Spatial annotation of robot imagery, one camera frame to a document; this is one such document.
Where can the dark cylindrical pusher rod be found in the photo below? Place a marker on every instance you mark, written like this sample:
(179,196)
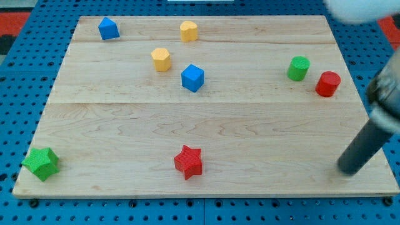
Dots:
(369,140)

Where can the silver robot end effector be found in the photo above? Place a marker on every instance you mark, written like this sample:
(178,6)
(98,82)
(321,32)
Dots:
(383,96)

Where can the red star block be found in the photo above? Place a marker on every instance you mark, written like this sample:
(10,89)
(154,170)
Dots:
(189,162)

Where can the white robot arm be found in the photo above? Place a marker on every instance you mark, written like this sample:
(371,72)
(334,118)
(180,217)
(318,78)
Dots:
(361,11)

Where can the blue cube block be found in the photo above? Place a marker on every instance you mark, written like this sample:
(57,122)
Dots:
(192,78)

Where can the green star block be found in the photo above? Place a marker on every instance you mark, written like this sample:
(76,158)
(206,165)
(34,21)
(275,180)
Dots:
(43,163)

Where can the red cylinder block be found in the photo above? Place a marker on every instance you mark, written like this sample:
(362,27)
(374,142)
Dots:
(328,83)

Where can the green cylinder block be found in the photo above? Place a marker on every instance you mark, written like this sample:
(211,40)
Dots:
(298,68)

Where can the wooden board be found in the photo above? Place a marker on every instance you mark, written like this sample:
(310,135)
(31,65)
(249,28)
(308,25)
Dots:
(116,124)

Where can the yellow heart block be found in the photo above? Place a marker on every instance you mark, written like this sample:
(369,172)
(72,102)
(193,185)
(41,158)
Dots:
(188,31)

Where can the yellow hexagon block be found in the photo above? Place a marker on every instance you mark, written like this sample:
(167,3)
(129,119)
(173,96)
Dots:
(161,59)

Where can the blue pentagon block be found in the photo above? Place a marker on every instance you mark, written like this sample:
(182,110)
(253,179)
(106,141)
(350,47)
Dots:
(108,29)

